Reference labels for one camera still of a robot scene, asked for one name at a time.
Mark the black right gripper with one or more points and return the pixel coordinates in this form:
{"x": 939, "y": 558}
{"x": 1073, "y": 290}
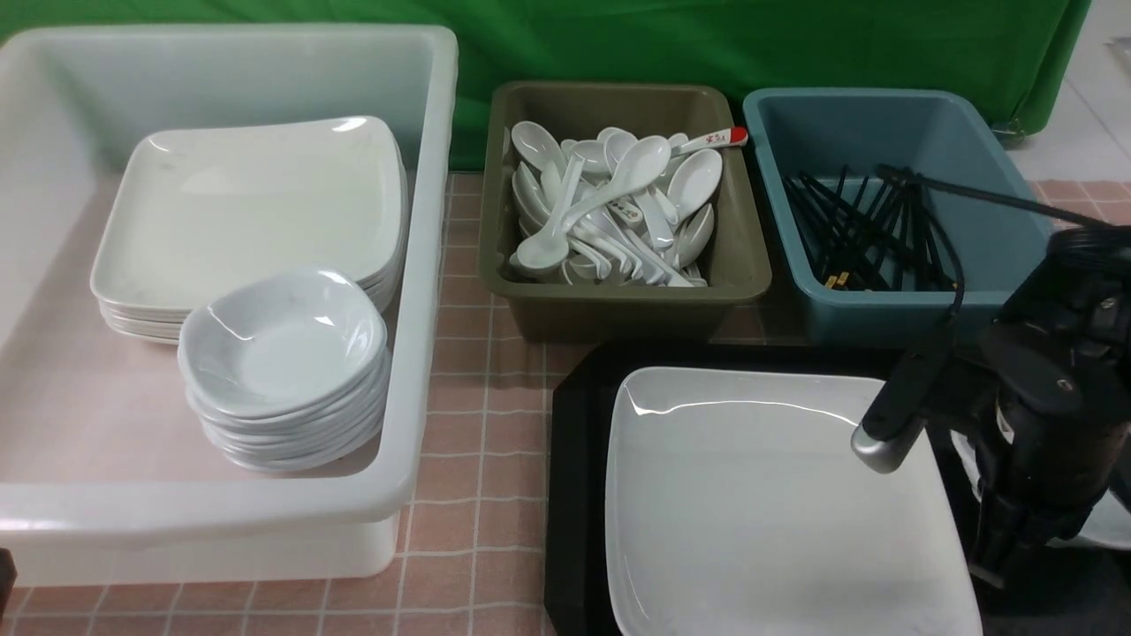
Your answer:
{"x": 1047, "y": 416}

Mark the large white square plate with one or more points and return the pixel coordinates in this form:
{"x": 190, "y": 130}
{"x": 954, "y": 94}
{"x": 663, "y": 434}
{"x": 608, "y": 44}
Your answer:
{"x": 734, "y": 505}

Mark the small white dish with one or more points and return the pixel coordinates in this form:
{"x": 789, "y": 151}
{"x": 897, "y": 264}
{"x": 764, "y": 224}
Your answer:
{"x": 1107, "y": 526}

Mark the white ceramic spoon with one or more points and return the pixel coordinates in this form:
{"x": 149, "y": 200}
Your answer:
{"x": 638, "y": 169}

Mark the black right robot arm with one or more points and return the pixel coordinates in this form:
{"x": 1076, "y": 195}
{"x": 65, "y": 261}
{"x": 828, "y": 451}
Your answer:
{"x": 1081, "y": 288}

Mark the pile of black chopsticks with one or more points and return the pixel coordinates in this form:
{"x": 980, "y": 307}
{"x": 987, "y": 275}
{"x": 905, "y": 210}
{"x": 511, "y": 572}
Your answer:
{"x": 872, "y": 234}

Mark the blue plastic bin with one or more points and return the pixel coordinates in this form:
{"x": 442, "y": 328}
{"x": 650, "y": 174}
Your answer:
{"x": 822, "y": 130}

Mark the olive plastic bin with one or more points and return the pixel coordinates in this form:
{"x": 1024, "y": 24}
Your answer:
{"x": 730, "y": 251}

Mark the green backdrop cloth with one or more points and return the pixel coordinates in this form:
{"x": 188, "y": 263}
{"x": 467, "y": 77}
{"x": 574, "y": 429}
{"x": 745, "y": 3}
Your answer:
{"x": 1007, "y": 58}

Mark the red tipped white spoon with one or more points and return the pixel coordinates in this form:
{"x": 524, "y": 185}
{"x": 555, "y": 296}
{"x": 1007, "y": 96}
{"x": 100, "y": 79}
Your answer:
{"x": 734, "y": 137}

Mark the black plastic tray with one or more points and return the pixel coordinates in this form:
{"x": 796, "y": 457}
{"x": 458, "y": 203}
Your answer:
{"x": 1063, "y": 591}

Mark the pile of white spoons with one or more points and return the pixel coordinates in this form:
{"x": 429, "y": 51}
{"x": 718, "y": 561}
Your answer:
{"x": 652, "y": 238}

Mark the pink checkered tablecloth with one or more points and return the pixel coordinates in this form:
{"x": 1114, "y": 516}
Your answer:
{"x": 469, "y": 545}

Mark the stack of white small bowls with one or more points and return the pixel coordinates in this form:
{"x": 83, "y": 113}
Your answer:
{"x": 289, "y": 373}

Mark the stack of white square plates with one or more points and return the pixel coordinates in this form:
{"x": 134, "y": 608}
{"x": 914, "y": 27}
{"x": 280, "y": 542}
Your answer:
{"x": 202, "y": 212}

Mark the large white plastic tub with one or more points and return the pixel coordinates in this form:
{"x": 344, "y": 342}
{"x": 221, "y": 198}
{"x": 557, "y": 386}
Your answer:
{"x": 76, "y": 103}

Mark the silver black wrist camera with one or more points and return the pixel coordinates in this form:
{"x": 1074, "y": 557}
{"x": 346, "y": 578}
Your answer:
{"x": 892, "y": 424}

